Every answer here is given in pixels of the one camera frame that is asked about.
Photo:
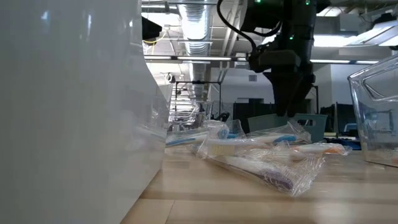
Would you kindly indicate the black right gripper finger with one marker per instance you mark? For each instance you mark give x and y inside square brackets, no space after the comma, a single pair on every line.
[283,93]
[303,90]

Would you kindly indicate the wide clear plastic bin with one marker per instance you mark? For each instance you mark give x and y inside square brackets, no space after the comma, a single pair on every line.
[379,130]

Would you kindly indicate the white plastic bin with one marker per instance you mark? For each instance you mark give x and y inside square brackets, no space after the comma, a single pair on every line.
[62,124]

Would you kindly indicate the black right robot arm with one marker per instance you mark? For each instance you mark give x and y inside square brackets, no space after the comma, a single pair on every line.
[295,18]

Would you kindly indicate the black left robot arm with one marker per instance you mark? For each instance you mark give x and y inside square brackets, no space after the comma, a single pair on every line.
[150,29]

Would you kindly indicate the teal plastic bin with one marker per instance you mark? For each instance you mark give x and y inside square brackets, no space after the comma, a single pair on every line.
[311,124]

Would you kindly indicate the long ceiling light bar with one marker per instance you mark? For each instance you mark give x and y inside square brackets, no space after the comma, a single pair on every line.
[202,58]

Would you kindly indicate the black station frame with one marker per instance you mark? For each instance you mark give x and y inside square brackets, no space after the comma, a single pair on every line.
[316,96]

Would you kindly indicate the wide silver ventilation duct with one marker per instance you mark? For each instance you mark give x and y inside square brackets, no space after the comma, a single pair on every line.
[195,28]

